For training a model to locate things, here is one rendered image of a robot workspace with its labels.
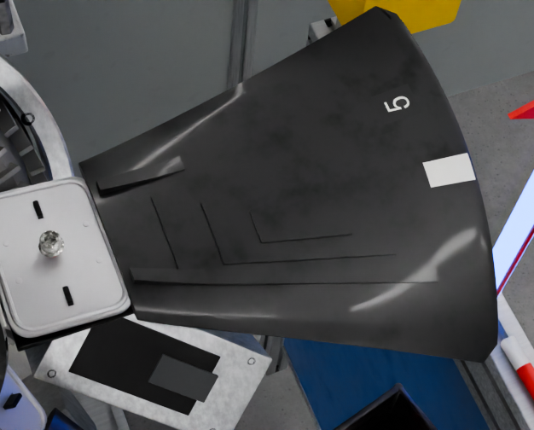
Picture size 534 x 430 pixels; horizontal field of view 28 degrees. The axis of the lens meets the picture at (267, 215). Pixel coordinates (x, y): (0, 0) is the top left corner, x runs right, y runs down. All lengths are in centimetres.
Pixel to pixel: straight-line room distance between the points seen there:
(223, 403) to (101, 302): 21
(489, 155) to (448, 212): 148
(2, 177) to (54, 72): 95
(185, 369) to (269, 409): 109
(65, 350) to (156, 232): 15
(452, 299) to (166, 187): 18
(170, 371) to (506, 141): 151
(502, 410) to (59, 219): 50
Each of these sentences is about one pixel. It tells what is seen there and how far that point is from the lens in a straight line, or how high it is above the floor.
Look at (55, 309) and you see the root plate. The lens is 57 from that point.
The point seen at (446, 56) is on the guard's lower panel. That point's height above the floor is 19.
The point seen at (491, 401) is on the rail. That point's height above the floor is 82.
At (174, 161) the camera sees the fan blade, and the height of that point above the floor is 119.
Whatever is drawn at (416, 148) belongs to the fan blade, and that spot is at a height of 117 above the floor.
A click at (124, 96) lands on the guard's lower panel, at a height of 33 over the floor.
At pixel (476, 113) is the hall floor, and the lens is 218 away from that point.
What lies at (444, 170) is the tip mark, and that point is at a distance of 66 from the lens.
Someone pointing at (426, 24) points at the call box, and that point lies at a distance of 96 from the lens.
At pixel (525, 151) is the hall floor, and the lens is 216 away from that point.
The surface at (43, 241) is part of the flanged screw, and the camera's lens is 57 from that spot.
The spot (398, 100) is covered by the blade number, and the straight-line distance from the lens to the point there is 66.
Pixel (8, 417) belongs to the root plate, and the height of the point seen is 110.
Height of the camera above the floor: 170
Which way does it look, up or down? 59 degrees down
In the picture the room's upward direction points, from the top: 8 degrees clockwise
